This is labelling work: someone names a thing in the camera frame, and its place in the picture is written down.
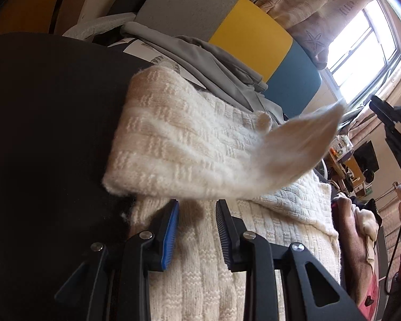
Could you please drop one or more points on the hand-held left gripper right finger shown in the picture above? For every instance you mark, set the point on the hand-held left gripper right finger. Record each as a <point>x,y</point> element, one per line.
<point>223,230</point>

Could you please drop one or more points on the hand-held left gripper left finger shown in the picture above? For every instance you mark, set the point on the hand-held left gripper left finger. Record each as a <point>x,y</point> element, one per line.
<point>170,230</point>

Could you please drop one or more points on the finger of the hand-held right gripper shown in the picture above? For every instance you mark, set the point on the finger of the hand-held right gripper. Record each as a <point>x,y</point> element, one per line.
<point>382,110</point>

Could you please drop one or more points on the cream knitted sweater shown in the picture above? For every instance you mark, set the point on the cream knitted sweater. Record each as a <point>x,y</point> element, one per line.
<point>187,140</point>

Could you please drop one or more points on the pile of clothes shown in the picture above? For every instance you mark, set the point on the pile of clothes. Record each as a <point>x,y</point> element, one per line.
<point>354,240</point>

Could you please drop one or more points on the black monitor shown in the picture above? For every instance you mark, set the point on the black monitor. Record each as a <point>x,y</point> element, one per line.
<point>367,157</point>

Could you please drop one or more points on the window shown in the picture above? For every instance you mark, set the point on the window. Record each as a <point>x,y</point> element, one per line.
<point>367,50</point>

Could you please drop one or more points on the cluttered wooden desk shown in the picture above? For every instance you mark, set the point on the cluttered wooden desk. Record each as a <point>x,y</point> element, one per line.
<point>347,170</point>

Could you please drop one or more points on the beige printed curtain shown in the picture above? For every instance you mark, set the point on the beige printed curtain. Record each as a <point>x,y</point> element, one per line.
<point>314,13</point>

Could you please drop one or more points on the black padded folding table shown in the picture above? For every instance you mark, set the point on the black padded folding table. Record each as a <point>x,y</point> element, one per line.
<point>46,140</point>

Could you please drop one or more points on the grey yellow blue headboard cushion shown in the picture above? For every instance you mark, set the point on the grey yellow blue headboard cushion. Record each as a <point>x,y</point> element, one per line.
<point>247,33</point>

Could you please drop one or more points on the grey cloth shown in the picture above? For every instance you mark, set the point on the grey cloth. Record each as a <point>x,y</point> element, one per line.
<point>200,57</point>

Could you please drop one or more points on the white printed bed sheet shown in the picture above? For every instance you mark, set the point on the white printed bed sheet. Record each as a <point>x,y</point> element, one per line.
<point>143,48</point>

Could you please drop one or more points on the wooden wardrobe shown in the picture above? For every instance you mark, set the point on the wooden wardrobe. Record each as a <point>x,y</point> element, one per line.
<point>26,3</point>

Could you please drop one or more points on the white bed rail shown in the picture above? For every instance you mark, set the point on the white bed rail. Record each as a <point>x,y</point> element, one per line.
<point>97,23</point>

